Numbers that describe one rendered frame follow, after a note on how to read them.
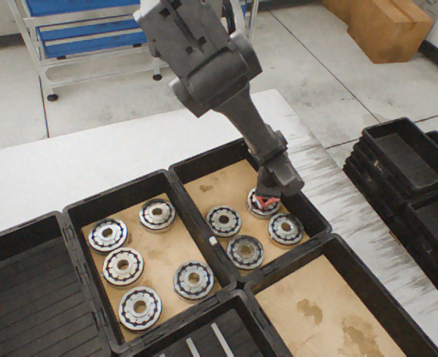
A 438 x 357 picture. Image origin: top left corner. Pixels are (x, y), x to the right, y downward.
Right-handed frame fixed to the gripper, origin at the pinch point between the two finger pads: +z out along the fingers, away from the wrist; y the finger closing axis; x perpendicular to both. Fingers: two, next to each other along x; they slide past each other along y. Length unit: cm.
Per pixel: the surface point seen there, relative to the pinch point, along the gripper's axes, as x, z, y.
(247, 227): 3.8, 4.0, -8.4
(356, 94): -79, 88, 187
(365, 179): -56, 50, 58
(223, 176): 13.5, 3.8, 8.6
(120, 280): 33.5, 0.5, -31.7
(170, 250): 23.8, 3.6, -19.9
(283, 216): -6.2, 1.3, -4.4
